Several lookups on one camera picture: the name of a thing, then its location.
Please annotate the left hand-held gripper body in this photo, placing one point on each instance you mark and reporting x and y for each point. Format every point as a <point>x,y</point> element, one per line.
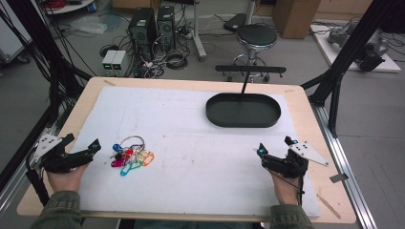
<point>55,160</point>

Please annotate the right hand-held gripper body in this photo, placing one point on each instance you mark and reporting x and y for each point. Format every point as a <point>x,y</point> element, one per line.
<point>285,165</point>

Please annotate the person's left hand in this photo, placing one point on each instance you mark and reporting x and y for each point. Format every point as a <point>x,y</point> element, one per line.
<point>65,181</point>

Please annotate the person's right hand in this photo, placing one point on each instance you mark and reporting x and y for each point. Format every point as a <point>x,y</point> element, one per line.
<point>286,191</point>

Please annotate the black oval tray hanger stand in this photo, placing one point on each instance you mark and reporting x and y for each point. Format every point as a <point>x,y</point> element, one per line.
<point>243,111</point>

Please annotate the grey tape piece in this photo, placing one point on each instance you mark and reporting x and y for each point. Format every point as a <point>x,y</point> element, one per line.
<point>338,178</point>

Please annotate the white table mat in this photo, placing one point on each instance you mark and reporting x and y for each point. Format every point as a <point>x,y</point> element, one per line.
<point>191,159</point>

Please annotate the grey bench power supply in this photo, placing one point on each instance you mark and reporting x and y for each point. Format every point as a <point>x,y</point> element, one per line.
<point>108,62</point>
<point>119,62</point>

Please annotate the black round stool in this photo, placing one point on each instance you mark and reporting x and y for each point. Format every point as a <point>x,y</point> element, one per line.
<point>256,36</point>

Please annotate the clear plastic bag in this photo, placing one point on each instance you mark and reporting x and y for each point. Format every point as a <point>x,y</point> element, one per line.
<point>89,25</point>

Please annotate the white board with robot parts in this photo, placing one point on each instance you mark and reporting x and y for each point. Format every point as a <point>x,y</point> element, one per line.
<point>385,63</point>

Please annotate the cardboard box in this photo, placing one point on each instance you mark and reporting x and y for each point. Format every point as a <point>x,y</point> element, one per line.
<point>296,17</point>

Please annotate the large black computer tower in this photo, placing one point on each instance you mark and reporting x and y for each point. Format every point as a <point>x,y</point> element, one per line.
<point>142,31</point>

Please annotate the black flat case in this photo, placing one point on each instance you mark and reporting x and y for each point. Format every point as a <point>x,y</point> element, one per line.
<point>235,22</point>

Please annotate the white table leg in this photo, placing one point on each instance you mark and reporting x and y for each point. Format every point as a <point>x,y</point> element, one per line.
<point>198,35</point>

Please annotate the small black computer tower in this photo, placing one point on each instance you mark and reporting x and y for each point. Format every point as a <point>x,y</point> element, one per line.
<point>166,27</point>

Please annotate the aluminium rail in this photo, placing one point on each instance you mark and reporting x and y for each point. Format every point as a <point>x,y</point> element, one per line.
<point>347,168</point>

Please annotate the black metal frame strut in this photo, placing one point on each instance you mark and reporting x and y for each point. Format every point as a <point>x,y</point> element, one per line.
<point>344,57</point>

